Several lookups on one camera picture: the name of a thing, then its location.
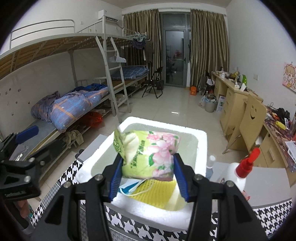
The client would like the blue white face mask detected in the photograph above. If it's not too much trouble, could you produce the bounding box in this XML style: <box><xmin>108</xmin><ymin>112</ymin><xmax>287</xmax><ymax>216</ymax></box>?
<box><xmin>118</xmin><ymin>179</ymin><xmax>153</xmax><ymax>197</ymax></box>

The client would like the yellow mesh sponge cloth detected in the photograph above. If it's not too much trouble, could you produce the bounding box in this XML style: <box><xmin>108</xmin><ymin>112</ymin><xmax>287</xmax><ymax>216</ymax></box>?
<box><xmin>126</xmin><ymin>179</ymin><xmax>186</xmax><ymax>211</ymax></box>

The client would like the floral yellow soft pack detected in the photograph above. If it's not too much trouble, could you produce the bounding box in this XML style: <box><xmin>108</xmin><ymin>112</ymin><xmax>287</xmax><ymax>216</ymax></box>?
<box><xmin>113</xmin><ymin>129</ymin><xmax>181</xmax><ymax>181</ymax></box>

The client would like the person's left hand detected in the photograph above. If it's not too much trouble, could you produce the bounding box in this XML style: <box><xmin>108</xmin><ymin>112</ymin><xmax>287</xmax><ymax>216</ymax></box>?
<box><xmin>17</xmin><ymin>200</ymin><xmax>31</xmax><ymax>218</ymax></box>

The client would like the blue spray bottle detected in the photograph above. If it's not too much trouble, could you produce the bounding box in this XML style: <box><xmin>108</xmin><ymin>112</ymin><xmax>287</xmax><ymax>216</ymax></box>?
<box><xmin>206</xmin><ymin>155</ymin><xmax>216</xmax><ymax>179</ymax></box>

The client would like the blue plaid quilt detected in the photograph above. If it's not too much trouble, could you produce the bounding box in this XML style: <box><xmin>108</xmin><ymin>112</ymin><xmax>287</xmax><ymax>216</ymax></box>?
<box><xmin>31</xmin><ymin>83</ymin><xmax>109</xmax><ymax>133</ymax></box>

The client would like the white styrofoam box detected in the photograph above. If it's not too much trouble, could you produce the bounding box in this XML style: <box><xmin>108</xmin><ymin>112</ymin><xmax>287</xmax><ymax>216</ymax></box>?
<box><xmin>75</xmin><ymin>115</ymin><xmax>208</xmax><ymax>232</ymax></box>

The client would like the houndstooth table mat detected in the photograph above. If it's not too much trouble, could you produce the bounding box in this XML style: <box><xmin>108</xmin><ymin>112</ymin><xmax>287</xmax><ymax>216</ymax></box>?
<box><xmin>31</xmin><ymin>159</ymin><xmax>292</xmax><ymax>240</ymax></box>

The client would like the metal bunk bed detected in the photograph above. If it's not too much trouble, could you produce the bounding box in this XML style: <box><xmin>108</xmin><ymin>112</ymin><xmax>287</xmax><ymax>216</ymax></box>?
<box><xmin>1</xmin><ymin>29</ymin><xmax>147</xmax><ymax>161</ymax></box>

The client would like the white lotion pump bottle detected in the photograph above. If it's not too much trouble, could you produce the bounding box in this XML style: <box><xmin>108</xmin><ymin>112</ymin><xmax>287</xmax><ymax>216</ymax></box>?
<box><xmin>218</xmin><ymin>148</ymin><xmax>260</xmax><ymax>192</ymax></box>

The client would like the red bag under bed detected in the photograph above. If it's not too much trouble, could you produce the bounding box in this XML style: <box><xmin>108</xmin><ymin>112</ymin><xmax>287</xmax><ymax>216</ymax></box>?
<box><xmin>80</xmin><ymin>111</ymin><xmax>103</xmax><ymax>128</ymax></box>

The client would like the wooden smiley chair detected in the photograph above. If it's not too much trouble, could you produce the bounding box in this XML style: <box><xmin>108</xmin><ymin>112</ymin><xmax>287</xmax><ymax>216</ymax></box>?
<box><xmin>222</xmin><ymin>95</ymin><xmax>267</xmax><ymax>154</ymax></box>

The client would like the light wooden desk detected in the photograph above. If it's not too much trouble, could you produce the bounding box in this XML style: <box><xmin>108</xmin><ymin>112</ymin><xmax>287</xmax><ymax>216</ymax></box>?
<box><xmin>211</xmin><ymin>72</ymin><xmax>295</xmax><ymax>185</ymax></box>

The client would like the black folding chair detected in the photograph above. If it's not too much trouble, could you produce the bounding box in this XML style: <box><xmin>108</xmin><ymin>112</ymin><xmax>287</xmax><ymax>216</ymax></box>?
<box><xmin>142</xmin><ymin>66</ymin><xmax>164</xmax><ymax>99</ymax></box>

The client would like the right olive curtain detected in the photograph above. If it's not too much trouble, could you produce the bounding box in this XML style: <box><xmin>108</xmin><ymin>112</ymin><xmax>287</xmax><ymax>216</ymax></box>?
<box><xmin>190</xmin><ymin>9</ymin><xmax>229</xmax><ymax>87</ymax></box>

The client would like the olive curtain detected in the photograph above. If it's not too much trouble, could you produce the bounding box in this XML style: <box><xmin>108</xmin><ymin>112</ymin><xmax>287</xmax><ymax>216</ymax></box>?
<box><xmin>122</xmin><ymin>9</ymin><xmax>163</xmax><ymax>75</ymax></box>
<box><xmin>190</xmin><ymin>9</ymin><xmax>229</xmax><ymax>87</ymax></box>

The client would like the left olive curtain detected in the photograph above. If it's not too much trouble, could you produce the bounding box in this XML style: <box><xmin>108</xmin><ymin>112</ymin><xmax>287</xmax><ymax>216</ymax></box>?
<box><xmin>122</xmin><ymin>9</ymin><xmax>163</xmax><ymax>75</ymax></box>

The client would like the white air conditioner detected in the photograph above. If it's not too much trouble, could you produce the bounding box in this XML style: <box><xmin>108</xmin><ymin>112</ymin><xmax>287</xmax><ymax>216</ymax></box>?
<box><xmin>98</xmin><ymin>9</ymin><xmax>119</xmax><ymax>23</ymax></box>

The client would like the anime girl poster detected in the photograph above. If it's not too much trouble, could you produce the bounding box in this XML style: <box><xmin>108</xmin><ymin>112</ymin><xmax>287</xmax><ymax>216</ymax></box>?
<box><xmin>282</xmin><ymin>63</ymin><xmax>296</xmax><ymax>92</ymax></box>

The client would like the glass balcony door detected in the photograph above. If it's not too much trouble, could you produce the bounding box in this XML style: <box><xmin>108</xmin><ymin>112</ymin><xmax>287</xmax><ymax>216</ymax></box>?
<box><xmin>160</xmin><ymin>12</ymin><xmax>191</xmax><ymax>88</ymax></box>

